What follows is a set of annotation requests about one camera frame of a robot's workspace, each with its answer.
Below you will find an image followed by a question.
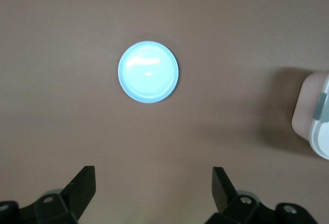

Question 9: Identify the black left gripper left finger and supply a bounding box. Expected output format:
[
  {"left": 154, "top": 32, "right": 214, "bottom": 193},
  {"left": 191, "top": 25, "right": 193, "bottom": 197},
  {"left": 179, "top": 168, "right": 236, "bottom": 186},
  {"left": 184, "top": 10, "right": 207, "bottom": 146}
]
[{"left": 18, "top": 165, "right": 97, "bottom": 224}]

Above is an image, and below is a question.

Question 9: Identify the light blue round plate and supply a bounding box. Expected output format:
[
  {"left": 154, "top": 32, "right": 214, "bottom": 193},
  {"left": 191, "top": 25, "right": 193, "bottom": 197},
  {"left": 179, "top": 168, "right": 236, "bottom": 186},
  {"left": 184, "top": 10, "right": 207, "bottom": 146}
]
[{"left": 117, "top": 40, "right": 180, "bottom": 104}]

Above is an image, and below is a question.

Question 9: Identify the brown table mat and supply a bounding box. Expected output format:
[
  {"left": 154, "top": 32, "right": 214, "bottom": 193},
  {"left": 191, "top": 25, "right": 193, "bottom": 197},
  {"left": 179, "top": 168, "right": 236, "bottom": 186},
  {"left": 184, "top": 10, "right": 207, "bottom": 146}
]
[{"left": 0, "top": 0, "right": 329, "bottom": 224}]

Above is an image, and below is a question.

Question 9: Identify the pink box with white lid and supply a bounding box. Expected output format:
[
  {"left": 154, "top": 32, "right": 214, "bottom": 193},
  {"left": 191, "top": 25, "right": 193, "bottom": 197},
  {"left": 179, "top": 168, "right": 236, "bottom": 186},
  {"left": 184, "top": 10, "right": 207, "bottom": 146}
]
[{"left": 291, "top": 71, "right": 329, "bottom": 161}]

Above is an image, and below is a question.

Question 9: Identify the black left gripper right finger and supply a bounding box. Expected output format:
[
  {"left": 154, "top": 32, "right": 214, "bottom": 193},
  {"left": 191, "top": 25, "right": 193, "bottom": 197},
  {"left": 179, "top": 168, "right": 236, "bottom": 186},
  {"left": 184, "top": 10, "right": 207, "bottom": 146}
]
[{"left": 206, "top": 166, "right": 275, "bottom": 224}]

